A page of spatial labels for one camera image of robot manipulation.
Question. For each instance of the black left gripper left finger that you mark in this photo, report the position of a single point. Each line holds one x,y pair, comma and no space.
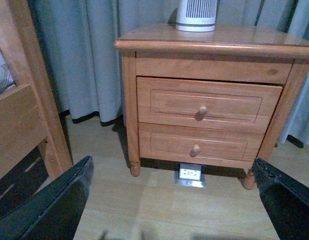
55,211

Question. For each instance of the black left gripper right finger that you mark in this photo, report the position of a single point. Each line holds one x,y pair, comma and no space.
285,200

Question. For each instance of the wooden drawer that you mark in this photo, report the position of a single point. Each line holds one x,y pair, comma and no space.
197,143
206,104

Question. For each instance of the floor power outlet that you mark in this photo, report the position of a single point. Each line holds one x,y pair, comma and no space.
190,175

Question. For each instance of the wooden nightstand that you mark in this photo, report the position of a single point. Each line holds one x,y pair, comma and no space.
230,54

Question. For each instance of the patterned bedding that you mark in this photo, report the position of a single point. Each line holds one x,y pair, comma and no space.
6,79

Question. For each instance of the grey curtain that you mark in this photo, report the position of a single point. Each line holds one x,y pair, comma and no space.
77,38

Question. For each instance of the white cylindrical air purifier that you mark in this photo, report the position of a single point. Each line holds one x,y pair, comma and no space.
196,15

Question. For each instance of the wooden bed frame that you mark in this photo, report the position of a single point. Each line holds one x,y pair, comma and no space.
28,114

